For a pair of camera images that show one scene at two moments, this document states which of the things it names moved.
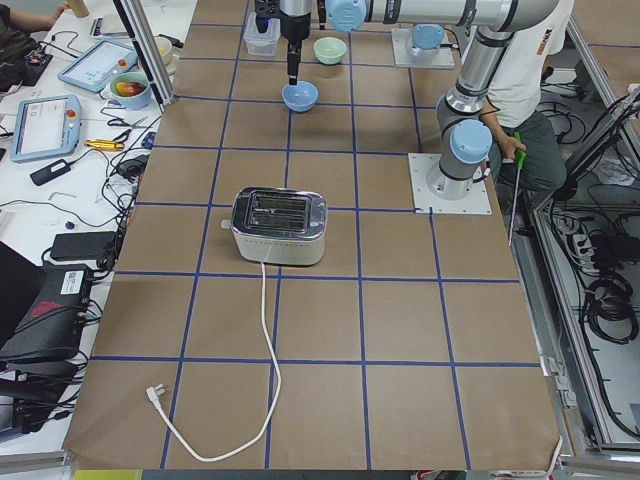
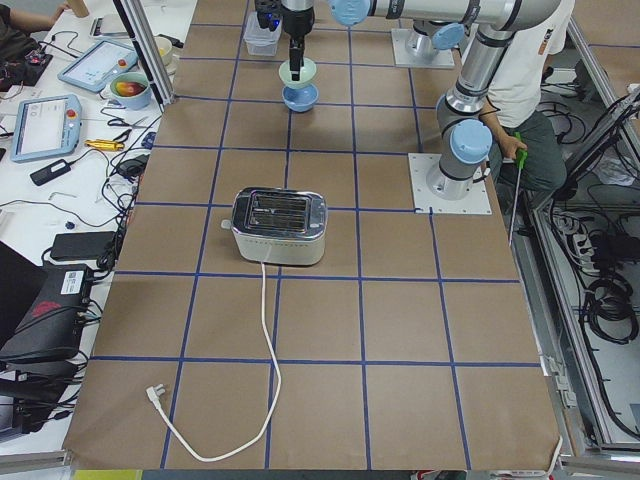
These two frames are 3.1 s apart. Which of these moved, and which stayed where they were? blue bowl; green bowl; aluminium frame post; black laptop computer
Moved: green bowl
Stayed: black laptop computer; aluminium frame post; blue bowl
